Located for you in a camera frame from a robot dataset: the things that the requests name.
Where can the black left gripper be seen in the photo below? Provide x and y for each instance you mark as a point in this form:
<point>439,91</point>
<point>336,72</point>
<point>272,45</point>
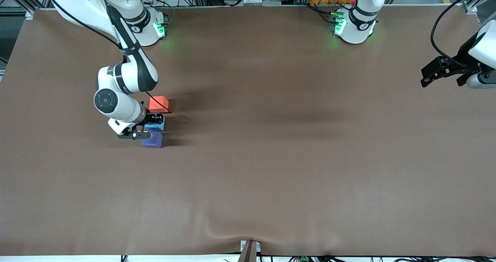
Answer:
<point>463,56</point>

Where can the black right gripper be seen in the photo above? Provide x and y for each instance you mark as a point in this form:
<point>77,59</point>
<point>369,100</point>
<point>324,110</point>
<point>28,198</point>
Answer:
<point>152,119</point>

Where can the blue foam block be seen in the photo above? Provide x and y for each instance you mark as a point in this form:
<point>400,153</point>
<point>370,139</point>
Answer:
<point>160,127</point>

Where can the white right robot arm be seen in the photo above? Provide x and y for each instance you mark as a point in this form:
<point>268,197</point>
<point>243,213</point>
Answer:
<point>130,76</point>

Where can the orange foam block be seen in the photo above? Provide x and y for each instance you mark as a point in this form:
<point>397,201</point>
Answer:
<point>158,101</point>

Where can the purple foam block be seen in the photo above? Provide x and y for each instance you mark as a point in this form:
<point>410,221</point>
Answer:
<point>155,142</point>

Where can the white terminal block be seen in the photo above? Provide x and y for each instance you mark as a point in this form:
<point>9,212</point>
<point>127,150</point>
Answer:
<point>248,0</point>

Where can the brown table cover sheet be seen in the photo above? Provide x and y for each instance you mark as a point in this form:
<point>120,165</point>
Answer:
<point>248,176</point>

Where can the small green connector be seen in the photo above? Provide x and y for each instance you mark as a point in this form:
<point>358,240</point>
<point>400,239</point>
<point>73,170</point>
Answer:
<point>304,259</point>

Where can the black right camera bracket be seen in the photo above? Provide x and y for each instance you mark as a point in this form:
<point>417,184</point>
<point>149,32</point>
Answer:
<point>127,135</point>

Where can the aluminium frame profile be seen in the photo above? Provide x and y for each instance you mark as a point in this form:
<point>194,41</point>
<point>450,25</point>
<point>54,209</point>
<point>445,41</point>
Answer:
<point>19,0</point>
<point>478,2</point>

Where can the brown mount post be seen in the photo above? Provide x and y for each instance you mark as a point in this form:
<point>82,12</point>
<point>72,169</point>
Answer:
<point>248,252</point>

